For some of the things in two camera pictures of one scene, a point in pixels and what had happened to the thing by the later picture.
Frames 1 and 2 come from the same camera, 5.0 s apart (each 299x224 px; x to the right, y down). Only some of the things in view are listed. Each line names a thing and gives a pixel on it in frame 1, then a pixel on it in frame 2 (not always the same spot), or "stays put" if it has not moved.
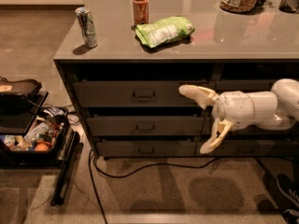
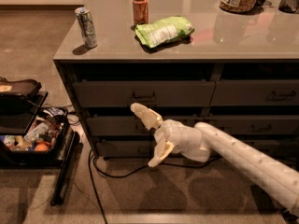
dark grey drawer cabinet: (131, 49) stays put
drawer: (249, 146) stays put
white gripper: (236, 110) -> (174, 135)
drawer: (147, 148) stays put
